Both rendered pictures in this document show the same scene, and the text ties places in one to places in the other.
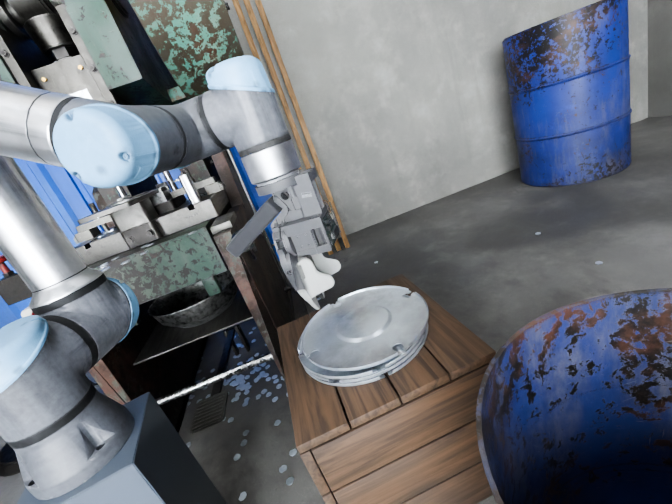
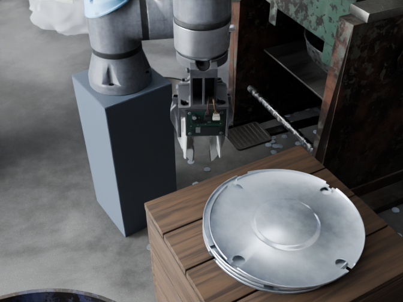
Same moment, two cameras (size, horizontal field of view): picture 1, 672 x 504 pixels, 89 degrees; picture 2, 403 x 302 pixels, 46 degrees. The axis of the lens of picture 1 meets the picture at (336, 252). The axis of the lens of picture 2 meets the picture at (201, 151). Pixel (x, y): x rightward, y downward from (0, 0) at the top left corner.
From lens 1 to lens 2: 0.64 m
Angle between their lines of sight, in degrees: 61
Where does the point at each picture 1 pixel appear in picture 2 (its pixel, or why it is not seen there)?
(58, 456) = (95, 69)
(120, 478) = (100, 108)
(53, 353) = (118, 18)
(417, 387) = (195, 284)
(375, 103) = not seen: outside the picture
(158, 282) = (301, 8)
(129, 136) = not seen: outside the picture
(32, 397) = (97, 32)
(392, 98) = not seen: outside the picture
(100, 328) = (158, 23)
